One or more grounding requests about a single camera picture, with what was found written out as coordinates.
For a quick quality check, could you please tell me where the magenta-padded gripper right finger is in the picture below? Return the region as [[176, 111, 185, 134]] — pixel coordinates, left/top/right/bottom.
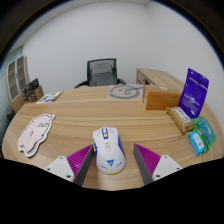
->
[[133, 143, 184, 186]]

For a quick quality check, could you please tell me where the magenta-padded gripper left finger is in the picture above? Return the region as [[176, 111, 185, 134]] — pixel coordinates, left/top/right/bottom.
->
[[44, 144, 95, 187]]

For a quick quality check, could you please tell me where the white blue computer mouse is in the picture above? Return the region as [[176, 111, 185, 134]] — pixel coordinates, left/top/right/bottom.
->
[[92, 126, 127, 175]]

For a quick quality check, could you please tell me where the pink pig-shaped mouse pad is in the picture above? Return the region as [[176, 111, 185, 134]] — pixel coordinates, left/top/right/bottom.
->
[[17, 113, 56, 158]]

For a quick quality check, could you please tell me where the blue packet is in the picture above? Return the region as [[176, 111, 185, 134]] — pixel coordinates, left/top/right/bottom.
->
[[188, 130, 206, 157]]

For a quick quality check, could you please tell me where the tan kraft paper package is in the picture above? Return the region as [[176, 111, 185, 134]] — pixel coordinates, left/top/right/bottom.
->
[[166, 106, 195, 134]]

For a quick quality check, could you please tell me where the green packet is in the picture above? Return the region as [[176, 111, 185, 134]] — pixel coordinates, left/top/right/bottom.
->
[[191, 116, 217, 154]]

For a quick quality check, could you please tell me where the orange-brown wooden box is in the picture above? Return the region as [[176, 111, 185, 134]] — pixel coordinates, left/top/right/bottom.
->
[[142, 85, 182, 111]]

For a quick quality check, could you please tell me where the white printed leaflet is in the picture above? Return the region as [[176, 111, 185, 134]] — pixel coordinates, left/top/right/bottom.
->
[[36, 90, 64, 105]]

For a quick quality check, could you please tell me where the dark chair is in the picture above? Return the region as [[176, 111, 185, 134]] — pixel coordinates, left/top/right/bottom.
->
[[0, 106, 16, 143]]

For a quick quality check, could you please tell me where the low wooden cabinet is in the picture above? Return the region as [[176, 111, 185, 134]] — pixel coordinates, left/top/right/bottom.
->
[[9, 87, 45, 114]]

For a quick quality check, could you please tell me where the brown cardboard box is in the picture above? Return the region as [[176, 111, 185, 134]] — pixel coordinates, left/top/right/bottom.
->
[[21, 85, 45, 103]]

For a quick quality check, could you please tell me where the purple pouch bag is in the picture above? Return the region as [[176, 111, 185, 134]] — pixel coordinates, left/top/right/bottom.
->
[[177, 68, 210, 120]]

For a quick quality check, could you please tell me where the black cardboard box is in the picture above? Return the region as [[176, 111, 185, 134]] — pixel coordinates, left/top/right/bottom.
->
[[25, 78, 40, 93]]

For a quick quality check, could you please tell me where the wooden side desk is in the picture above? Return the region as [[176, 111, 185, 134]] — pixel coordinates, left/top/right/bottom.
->
[[135, 67, 188, 95]]

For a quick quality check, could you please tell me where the black mesh office chair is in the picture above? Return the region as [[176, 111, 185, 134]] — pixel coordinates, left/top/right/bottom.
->
[[73, 58, 128, 89]]

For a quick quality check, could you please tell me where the grey backpack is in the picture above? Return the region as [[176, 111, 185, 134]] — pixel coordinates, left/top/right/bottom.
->
[[90, 63, 118, 87]]

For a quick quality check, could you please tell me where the wooden shelf unit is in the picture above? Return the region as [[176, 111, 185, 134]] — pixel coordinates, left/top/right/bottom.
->
[[4, 55, 31, 103]]

